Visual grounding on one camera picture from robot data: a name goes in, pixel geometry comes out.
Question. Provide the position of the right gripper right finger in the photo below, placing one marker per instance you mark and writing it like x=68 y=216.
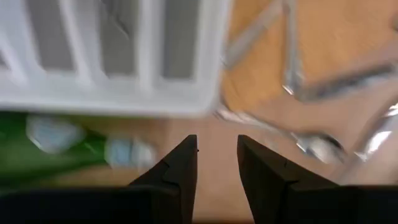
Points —
x=264 y=186

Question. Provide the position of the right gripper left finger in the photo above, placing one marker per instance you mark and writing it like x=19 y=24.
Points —
x=177 y=186

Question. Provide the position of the silver spoon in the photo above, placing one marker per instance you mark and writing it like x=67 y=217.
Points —
x=252 y=37
x=320 y=147

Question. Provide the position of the white cutlery organizer tray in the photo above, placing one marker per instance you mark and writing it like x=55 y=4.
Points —
x=109 y=93

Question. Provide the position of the silver table knife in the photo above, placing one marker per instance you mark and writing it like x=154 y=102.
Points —
x=342 y=82
x=377 y=138

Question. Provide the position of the silver fork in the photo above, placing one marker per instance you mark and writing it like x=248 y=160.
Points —
x=290 y=46

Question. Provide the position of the green glass water bottle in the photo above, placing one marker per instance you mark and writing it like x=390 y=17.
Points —
x=18 y=155

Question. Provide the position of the orange cloth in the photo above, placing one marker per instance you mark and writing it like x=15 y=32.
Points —
x=335 y=31

